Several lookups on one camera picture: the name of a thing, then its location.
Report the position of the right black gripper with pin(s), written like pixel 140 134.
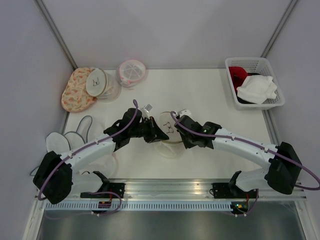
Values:
pixel 187 144

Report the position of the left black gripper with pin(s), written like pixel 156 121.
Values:
pixel 154 130

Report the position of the beige round mesh laundry bag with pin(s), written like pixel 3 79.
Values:
pixel 172 147

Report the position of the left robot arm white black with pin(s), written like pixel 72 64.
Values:
pixel 56 176

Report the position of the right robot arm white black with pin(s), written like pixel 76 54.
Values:
pixel 279 164

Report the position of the pink trimmed mesh laundry bag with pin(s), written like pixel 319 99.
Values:
pixel 130 72

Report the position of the beige cylindrical mesh laundry bag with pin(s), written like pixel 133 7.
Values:
pixel 102 85

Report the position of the white bra in basket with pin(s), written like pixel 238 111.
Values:
pixel 268 87

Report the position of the floral peach laundry bag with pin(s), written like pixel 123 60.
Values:
pixel 75 97

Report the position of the white grey-trimmed mesh laundry bag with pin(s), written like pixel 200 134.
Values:
pixel 86 130

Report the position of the red garment in basket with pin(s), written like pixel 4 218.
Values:
pixel 238 76

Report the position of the white plastic basket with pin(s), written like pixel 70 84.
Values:
pixel 255 66

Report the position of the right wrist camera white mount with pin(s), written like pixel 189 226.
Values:
pixel 185 112

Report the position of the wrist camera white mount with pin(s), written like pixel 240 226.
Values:
pixel 185 112
pixel 146 110

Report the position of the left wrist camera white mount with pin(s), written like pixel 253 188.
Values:
pixel 146 110

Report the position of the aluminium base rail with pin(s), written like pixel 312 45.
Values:
pixel 190 189

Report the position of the white slotted cable duct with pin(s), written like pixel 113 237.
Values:
pixel 220 206

